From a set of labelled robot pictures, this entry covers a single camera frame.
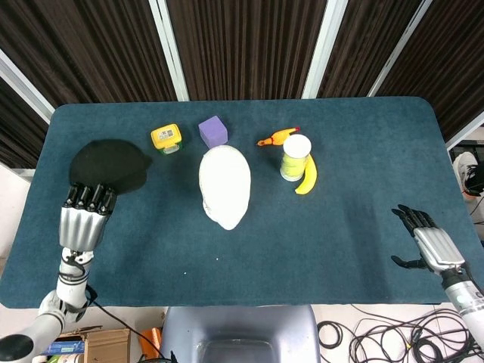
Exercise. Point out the grey robot torso base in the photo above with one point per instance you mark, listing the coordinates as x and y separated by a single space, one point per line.
240 334

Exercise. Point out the orange object on floor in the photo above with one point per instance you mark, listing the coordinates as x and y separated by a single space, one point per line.
150 340

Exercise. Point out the white lidded yellow-green cup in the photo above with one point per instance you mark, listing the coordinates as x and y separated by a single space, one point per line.
295 157

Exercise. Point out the orange rubber chicken toy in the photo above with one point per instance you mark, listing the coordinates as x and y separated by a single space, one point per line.
278 137

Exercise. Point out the yellow green small box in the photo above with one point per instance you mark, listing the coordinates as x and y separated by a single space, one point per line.
166 138

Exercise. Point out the black baseball cap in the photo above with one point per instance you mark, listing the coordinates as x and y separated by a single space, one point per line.
107 166

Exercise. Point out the blue packet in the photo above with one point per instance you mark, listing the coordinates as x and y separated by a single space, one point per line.
66 347

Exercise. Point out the white sneaker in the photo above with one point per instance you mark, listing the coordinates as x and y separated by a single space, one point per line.
467 174

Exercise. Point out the purple foam cube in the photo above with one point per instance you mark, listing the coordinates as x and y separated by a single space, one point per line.
212 130

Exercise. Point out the yellow banana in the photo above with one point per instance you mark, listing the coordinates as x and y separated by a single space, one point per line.
308 177

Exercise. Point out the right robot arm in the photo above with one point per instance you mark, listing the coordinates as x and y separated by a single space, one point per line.
467 298

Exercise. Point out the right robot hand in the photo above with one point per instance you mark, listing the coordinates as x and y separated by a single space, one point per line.
431 242

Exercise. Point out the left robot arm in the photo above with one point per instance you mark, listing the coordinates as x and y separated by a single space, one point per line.
56 302

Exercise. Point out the white foam mannequin head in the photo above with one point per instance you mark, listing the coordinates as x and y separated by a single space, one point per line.
226 185

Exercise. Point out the dark blue table mat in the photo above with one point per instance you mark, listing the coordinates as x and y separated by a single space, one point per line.
340 227

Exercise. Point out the brown cardboard box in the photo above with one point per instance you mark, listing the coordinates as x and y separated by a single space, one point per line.
106 344

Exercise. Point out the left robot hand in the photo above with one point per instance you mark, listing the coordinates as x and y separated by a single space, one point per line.
85 219

